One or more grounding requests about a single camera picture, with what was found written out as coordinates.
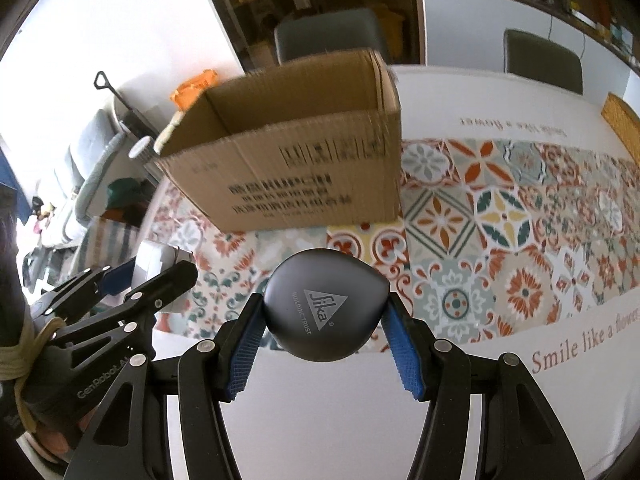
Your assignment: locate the grey sofa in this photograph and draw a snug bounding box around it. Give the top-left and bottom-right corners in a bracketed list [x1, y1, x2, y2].
[50, 107, 131, 241]

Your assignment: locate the cardboard box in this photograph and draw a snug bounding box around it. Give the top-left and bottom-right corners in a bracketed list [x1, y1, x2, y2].
[156, 48, 402, 233]

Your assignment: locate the person's left hand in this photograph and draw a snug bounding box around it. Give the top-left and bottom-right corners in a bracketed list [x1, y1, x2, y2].
[30, 410, 96, 463]

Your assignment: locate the green cloth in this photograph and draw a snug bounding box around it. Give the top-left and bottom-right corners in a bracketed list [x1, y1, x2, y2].
[107, 178, 151, 221]

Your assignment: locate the person's left forearm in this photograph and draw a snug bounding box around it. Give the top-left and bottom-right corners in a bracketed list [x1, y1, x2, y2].
[0, 210, 33, 351]

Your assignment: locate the black hanging cable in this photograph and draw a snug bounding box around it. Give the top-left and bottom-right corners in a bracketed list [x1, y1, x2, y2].
[547, 10, 588, 56]

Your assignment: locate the black long-handled tool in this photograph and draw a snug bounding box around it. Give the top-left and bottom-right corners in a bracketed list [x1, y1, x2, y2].
[93, 71, 136, 116]

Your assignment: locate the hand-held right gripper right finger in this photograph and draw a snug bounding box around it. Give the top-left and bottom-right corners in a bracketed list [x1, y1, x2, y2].
[382, 291, 586, 480]

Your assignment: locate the black round case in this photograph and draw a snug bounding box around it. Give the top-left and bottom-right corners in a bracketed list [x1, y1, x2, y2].
[262, 248, 390, 362]

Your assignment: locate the narrow dark grey chair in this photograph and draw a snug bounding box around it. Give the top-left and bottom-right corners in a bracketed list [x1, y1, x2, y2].
[502, 28, 584, 96]

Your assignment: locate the beige strap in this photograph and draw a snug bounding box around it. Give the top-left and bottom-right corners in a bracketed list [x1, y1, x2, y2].
[0, 317, 66, 436]

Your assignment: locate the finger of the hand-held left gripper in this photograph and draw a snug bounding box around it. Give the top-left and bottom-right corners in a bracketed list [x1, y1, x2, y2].
[27, 266, 133, 318]
[50, 262, 198, 361]

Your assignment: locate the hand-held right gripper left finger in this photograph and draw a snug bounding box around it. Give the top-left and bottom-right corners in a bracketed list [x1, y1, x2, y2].
[62, 292, 268, 480]

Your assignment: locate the white cabinet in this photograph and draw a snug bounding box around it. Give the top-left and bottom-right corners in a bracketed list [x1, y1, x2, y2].
[417, 0, 640, 101]

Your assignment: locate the wide dark grey chair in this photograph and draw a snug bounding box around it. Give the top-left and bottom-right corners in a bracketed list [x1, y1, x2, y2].
[274, 9, 391, 66]

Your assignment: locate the white plastic box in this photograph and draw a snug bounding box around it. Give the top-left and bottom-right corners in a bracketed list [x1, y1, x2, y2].
[132, 241, 197, 281]

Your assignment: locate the orange plastic crate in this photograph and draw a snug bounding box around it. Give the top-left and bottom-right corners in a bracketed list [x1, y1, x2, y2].
[169, 69, 221, 111]

